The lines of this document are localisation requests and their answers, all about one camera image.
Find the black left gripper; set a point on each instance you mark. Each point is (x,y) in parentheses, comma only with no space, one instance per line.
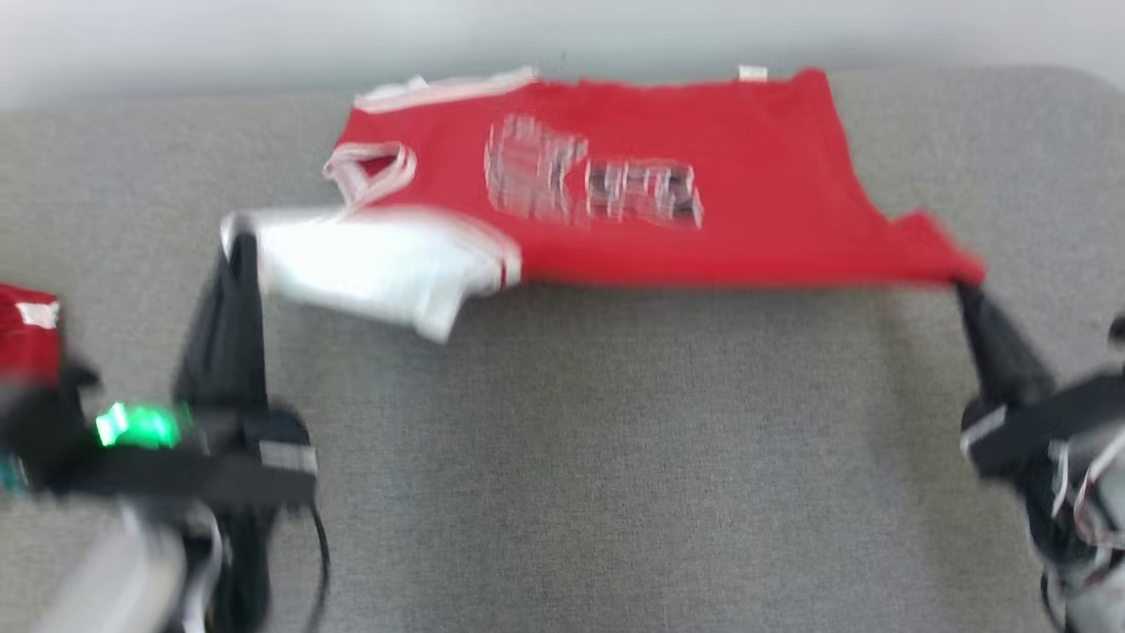
(202,475)

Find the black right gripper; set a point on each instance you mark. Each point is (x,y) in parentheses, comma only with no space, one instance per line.
(1028,431)

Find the red shorts with white stripe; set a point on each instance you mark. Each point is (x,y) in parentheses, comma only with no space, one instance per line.
(26,338)

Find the red jersey with lettering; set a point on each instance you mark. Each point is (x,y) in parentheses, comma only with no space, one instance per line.
(703,237)

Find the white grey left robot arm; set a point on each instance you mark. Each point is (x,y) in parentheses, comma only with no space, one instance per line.
(114,571)

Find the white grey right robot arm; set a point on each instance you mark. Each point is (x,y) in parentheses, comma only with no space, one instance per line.
(1085,527)

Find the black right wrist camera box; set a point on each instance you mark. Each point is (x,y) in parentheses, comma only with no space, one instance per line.
(1118,328)

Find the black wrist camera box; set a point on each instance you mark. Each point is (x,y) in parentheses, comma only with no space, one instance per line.
(1118,328)
(61,431)

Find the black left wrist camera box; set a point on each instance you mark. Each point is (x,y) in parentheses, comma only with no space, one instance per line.
(61,431)

